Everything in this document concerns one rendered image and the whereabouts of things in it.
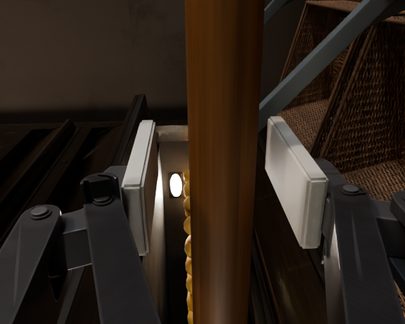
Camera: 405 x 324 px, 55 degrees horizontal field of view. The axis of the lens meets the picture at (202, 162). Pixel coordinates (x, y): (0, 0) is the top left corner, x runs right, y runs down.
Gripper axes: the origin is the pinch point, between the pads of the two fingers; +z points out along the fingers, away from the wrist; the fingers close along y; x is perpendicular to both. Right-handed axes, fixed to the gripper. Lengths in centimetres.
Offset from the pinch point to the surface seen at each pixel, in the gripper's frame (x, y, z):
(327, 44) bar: 0.0, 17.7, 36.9
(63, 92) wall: -68, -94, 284
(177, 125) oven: -50, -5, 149
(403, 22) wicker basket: -1, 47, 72
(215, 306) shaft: -6.8, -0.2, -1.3
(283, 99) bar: -7.4, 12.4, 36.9
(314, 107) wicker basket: -41, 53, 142
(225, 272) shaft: -4.6, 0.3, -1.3
